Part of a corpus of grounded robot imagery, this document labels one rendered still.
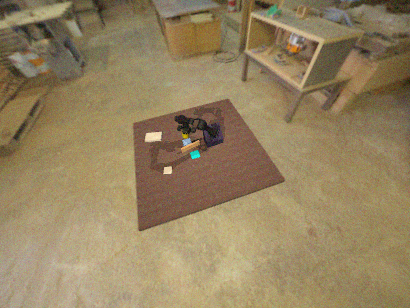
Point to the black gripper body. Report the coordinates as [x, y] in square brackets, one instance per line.
[193, 130]

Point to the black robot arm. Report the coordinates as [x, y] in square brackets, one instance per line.
[202, 125]

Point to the beige flat rectangular block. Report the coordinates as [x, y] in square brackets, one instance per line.
[154, 136]

